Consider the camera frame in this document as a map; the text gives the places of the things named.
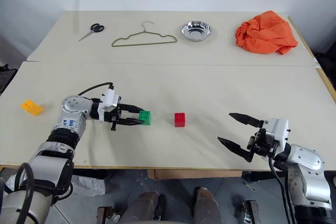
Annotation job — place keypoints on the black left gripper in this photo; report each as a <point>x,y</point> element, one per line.
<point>115,116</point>

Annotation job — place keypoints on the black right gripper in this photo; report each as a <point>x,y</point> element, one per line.
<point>261,144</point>

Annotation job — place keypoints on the green toy brick cube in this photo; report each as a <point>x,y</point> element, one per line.
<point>145,118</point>

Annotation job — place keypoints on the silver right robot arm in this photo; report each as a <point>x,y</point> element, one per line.
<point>309,162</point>

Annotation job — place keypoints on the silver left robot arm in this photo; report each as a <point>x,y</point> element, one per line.
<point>71,106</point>

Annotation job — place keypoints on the red toy brick cube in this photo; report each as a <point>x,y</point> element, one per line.
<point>180,120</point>

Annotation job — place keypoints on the brown cardboard strip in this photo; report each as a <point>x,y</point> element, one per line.
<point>194,174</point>

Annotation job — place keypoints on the dark rounded shape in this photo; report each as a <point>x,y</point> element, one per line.
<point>207,204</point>
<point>145,207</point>

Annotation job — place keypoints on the white plastic bag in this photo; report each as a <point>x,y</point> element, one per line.
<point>88,185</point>

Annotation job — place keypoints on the yellow toy brick cube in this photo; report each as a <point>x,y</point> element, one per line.
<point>32,107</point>

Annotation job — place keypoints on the crumpled orange cloth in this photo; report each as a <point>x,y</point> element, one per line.
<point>265,33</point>

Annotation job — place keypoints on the white tape piece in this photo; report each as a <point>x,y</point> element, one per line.
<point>317,62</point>

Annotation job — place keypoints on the shiny metal bowl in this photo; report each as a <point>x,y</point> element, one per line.
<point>196,32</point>

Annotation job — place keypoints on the black crate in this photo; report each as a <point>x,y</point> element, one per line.
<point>6,78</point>

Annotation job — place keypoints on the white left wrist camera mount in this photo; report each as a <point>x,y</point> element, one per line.
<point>109,99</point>

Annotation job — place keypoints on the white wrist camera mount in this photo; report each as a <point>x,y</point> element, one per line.
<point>278,132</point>
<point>109,99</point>

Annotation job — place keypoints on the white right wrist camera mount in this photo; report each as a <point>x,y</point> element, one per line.
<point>278,132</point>

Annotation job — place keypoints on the metal floor bracket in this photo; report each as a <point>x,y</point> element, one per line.
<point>250,212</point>
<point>107,214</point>

